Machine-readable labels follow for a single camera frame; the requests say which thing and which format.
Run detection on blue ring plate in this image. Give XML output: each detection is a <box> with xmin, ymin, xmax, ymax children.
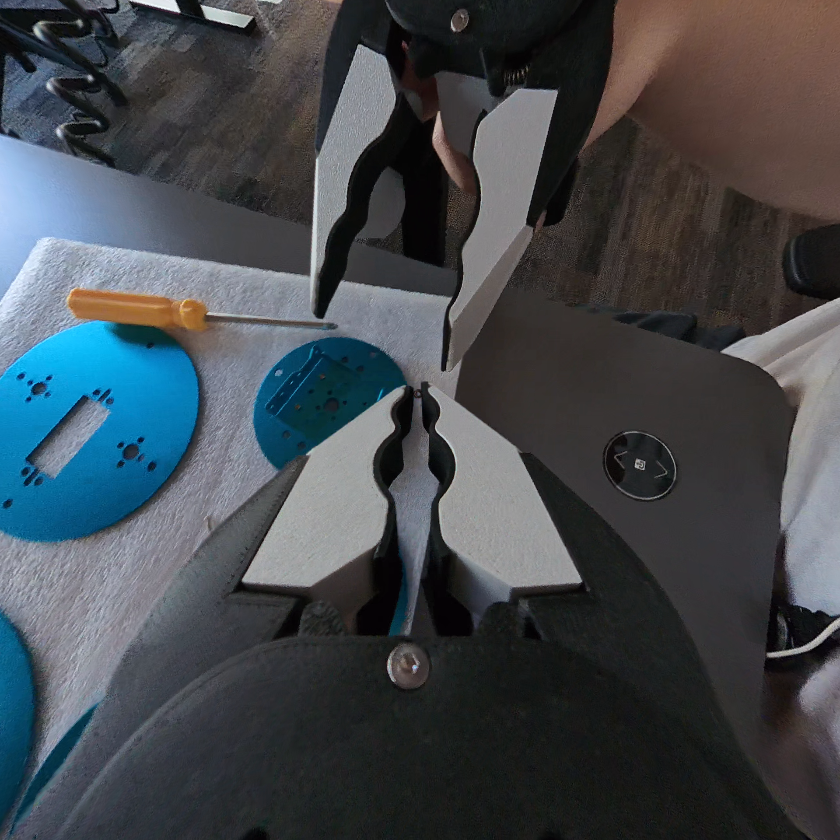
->
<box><xmin>13</xmin><ymin>702</ymin><xmax>99</xmax><ymax>828</ymax></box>
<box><xmin>0</xmin><ymin>610</ymin><xmax>35</xmax><ymax>815</ymax></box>

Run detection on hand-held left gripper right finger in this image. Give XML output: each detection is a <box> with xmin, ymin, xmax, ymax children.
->
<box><xmin>420</xmin><ymin>384</ymin><xmax>585</xmax><ymax>614</ymax></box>

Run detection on person's right forearm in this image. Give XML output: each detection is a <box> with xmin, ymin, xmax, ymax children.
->
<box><xmin>581</xmin><ymin>0</ymin><xmax>840</xmax><ymax>227</ymax></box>

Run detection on thick black coiled cable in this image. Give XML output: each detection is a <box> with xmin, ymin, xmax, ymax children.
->
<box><xmin>33</xmin><ymin>0</ymin><xmax>129</xmax><ymax>165</ymax></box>

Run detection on yellow handled screwdriver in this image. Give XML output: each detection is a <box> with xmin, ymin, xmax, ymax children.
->
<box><xmin>67</xmin><ymin>287</ymin><xmax>339</xmax><ymax>331</ymax></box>

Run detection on round black desk control panel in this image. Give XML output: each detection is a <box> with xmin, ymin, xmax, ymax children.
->
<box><xmin>602</xmin><ymin>430</ymin><xmax>678</xmax><ymax>503</ymax></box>

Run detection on wooden table with black legs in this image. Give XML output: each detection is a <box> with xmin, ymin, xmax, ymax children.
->
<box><xmin>131</xmin><ymin>0</ymin><xmax>257</xmax><ymax>37</ymax></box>

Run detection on blue oval plate with slot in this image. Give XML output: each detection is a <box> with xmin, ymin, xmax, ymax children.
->
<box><xmin>0</xmin><ymin>322</ymin><xmax>200</xmax><ymax>542</ymax></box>

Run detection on person's right hand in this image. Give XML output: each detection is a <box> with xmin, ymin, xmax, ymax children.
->
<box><xmin>430</xmin><ymin>113</ymin><xmax>484</xmax><ymax>196</ymax></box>

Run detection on blue round plate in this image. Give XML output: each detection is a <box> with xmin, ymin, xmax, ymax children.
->
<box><xmin>388</xmin><ymin>554</ymin><xmax>413</xmax><ymax>636</ymax></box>

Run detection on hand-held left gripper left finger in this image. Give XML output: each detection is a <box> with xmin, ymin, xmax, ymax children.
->
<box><xmin>240</xmin><ymin>386</ymin><xmax>414</xmax><ymax>634</ymax></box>

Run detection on small blue plate with bracket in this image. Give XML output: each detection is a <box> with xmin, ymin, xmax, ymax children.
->
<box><xmin>254</xmin><ymin>336</ymin><xmax>408</xmax><ymax>470</ymax></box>

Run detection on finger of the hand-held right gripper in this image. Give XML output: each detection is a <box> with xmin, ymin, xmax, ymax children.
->
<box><xmin>308</xmin><ymin>42</ymin><xmax>426</xmax><ymax>319</ymax></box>
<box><xmin>433</xmin><ymin>71</ymin><xmax>560</xmax><ymax>374</ymax></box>

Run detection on person's dark trousers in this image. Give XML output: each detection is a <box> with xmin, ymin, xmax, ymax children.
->
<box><xmin>591</xmin><ymin>308</ymin><xmax>742</xmax><ymax>352</ymax></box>

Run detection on white foam sheet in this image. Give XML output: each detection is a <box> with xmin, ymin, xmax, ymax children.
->
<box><xmin>0</xmin><ymin>238</ymin><xmax>460</xmax><ymax>840</ymax></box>

